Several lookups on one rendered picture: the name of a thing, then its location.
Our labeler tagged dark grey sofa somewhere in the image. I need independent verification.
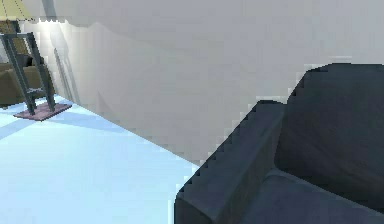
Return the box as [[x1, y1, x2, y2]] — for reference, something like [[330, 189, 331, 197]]
[[173, 62, 384, 224]]

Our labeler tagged floor lamp with yellow shade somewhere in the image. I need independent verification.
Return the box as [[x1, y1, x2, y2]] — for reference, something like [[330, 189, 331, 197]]
[[0, 0, 73, 122]]

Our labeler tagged brown armchair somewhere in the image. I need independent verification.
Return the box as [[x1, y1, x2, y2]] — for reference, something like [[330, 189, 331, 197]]
[[0, 53, 56, 108]]

